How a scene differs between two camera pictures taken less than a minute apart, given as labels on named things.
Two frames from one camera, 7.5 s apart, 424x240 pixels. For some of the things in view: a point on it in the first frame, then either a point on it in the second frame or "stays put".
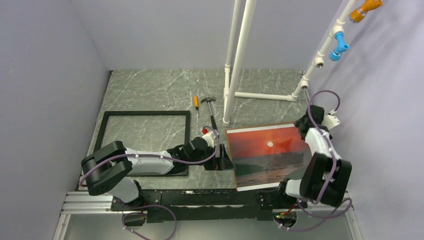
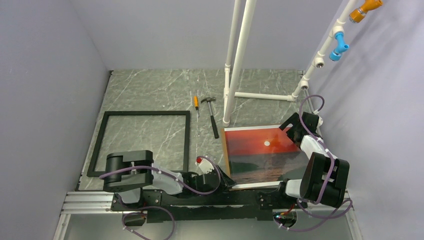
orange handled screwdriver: (196, 100) stays put
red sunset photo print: (265, 156) stays put
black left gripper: (225, 162) -> (228, 181)
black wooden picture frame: (104, 123) stays put
